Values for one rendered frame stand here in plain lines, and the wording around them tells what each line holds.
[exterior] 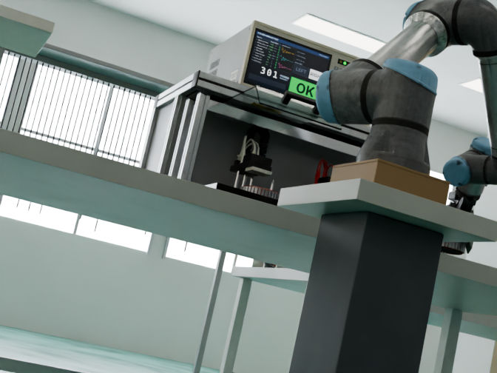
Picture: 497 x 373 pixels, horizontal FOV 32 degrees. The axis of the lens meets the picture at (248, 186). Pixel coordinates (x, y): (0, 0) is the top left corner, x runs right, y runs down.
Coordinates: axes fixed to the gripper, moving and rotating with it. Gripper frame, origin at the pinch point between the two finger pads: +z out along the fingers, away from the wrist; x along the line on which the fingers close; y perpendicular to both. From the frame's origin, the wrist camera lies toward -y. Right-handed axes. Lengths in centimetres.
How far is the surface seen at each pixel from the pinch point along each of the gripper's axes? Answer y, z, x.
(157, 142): -20, 0, -90
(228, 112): -4, -23, -70
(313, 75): -26, -31, -48
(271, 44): -24, -38, -63
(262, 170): 7, -13, -56
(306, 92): -22, -27, -49
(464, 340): -294, 238, 114
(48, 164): 56, -28, -102
